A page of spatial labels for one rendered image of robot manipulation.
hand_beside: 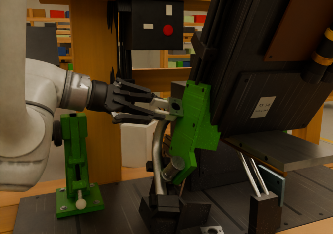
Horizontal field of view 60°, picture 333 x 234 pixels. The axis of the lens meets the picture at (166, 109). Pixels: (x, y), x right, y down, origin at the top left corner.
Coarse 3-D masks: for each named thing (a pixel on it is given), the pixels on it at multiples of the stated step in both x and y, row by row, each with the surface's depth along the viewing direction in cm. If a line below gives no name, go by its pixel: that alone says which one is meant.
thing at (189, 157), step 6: (186, 156) 70; (192, 156) 70; (186, 162) 70; (192, 162) 68; (186, 168) 69; (192, 168) 68; (180, 174) 72; (186, 174) 71; (174, 180) 74; (180, 180) 73
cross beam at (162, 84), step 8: (136, 72) 109; (144, 72) 110; (152, 72) 111; (160, 72) 112; (168, 72) 114; (176, 72) 115; (184, 72) 116; (136, 80) 110; (144, 80) 111; (152, 80) 112; (160, 80) 113; (168, 80) 114; (176, 80) 116; (184, 80) 117; (152, 88) 113; (160, 88) 114; (168, 88) 115
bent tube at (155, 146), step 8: (168, 104) 76; (176, 104) 78; (176, 112) 76; (160, 120) 81; (168, 120) 80; (160, 128) 82; (160, 136) 83; (152, 144) 84; (160, 144) 83; (152, 152) 83; (160, 152) 82; (152, 160) 81; (160, 160) 81; (160, 168) 79; (160, 184) 76; (160, 192) 74
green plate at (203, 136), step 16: (192, 96) 74; (208, 96) 69; (192, 112) 72; (208, 112) 71; (176, 128) 79; (192, 128) 71; (208, 128) 72; (176, 144) 77; (192, 144) 70; (208, 144) 73
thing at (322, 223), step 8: (312, 224) 76; (320, 224) 76; (328, 224) 76; (280, 232) 73; (288, 232) 73; (296, 232) 73; (304, 232) 73; (312, 232) 73; (320, 232) 73; (328, 232) 73
